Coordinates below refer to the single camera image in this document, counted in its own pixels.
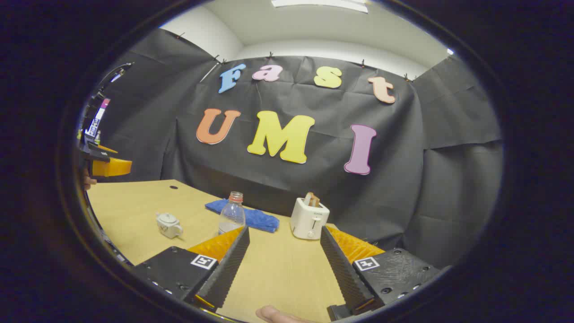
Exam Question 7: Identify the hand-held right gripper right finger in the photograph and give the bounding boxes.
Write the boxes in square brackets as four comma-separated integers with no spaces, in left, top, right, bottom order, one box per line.
[320,225,443,317]

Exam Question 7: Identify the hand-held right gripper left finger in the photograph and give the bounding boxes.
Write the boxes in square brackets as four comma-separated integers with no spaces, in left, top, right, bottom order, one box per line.
[131,226,251,313]

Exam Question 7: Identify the clear plastic water bottle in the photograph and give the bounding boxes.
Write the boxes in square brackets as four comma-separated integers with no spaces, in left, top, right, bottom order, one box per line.
[218,192,246,235]

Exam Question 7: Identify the white teacup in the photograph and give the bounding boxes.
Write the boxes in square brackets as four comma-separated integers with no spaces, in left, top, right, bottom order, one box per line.
[156,213,183,239]

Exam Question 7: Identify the computer monitor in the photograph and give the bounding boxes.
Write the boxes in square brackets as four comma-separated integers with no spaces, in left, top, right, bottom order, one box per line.
[84,98,111,138]

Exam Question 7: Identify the blue towel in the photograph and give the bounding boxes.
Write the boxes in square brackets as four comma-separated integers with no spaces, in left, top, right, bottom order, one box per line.
[205,199,280,233]

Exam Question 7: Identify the white toaster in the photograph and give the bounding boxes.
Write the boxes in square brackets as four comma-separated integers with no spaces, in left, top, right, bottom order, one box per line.
[290,197,330,240]

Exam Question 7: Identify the ceiling light panel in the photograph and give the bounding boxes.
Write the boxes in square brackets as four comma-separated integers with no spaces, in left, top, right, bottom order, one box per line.
[271,0,368,13]

